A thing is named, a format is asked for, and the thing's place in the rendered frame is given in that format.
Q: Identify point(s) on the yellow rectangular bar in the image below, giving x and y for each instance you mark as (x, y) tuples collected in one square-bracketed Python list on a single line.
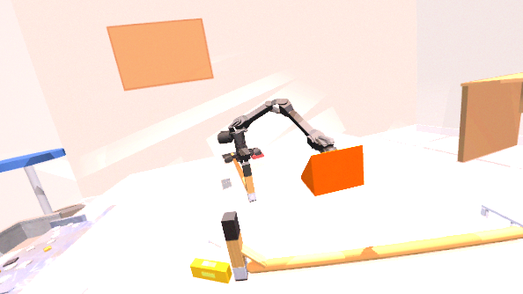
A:
[(218, 271)]

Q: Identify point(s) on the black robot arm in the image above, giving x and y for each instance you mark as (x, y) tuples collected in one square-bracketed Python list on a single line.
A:
[(315, 138)]

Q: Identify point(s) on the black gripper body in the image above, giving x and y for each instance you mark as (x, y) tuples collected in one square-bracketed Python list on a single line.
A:
[(229, 157)]

